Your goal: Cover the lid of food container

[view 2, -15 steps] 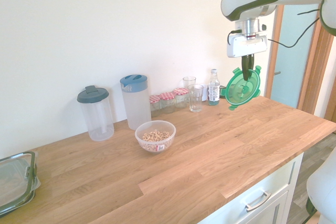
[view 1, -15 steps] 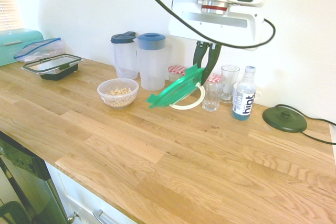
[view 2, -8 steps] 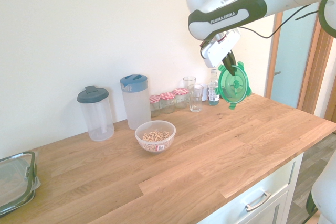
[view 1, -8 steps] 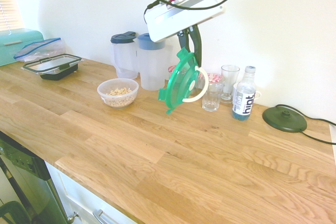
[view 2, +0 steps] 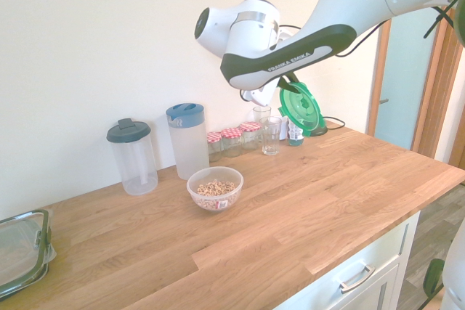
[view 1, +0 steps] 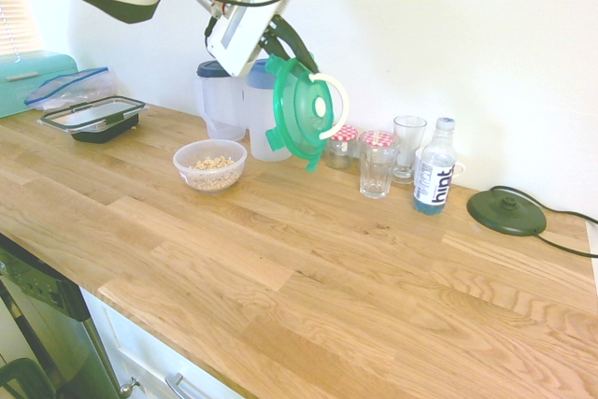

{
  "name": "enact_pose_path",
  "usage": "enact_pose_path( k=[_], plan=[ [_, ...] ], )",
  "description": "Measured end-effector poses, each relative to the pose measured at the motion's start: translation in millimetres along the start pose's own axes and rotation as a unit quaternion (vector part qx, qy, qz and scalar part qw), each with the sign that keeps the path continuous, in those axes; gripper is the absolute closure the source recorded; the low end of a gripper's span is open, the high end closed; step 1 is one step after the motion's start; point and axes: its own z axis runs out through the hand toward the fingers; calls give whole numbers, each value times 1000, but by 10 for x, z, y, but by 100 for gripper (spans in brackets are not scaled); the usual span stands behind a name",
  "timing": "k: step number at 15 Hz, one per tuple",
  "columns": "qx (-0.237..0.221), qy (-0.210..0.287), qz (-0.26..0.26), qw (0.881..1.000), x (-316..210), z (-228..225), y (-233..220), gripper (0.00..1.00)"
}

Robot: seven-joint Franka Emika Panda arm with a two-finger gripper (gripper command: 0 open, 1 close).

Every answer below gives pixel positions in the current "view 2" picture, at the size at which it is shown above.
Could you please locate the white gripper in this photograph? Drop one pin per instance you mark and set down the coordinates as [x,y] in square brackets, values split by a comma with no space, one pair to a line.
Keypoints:
[259,97]

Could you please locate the green round plastic lid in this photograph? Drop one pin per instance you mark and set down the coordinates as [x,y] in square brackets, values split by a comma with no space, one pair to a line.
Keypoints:
[301,106]

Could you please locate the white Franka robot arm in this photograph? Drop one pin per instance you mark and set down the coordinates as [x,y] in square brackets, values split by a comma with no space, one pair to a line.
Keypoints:
[327,43]

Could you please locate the glass jar red checkered lid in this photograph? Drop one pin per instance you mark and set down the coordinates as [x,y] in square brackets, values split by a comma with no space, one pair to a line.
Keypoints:
[231,143]
[214,146]

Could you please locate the frosted pitcher blue lid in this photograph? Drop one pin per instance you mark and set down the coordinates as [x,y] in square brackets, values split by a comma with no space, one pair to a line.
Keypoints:
[189,150]

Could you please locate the clear pitcher dark grey lid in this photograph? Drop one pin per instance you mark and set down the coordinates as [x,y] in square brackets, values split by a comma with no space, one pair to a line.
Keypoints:
[132,165]

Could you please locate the rectangular glass container green-rimmed lid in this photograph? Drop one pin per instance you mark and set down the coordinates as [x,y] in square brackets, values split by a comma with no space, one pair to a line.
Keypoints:
[18,244]

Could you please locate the plain clear drinking glass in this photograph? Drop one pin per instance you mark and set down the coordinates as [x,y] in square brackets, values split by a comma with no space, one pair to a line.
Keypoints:
[261,112]

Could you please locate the clear bottle blue liquid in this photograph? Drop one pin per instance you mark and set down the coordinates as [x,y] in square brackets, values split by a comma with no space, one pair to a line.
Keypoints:
[295,139]

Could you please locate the faceted clear drinking glass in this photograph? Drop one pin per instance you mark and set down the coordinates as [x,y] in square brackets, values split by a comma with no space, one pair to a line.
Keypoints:
[270,137]

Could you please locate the wooden framed glass door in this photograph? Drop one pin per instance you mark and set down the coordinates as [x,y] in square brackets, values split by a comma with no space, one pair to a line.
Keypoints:
[396,81]

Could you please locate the clear plastic cereal bowl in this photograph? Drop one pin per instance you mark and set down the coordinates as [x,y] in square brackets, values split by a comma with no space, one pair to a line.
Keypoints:
[232,190]

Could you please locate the cereal rings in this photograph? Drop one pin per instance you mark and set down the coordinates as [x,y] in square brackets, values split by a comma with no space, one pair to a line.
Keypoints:
[215,186]

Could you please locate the white kitchen cabinet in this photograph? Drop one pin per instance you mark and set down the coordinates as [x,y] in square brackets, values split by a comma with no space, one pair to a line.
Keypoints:
[381,252]

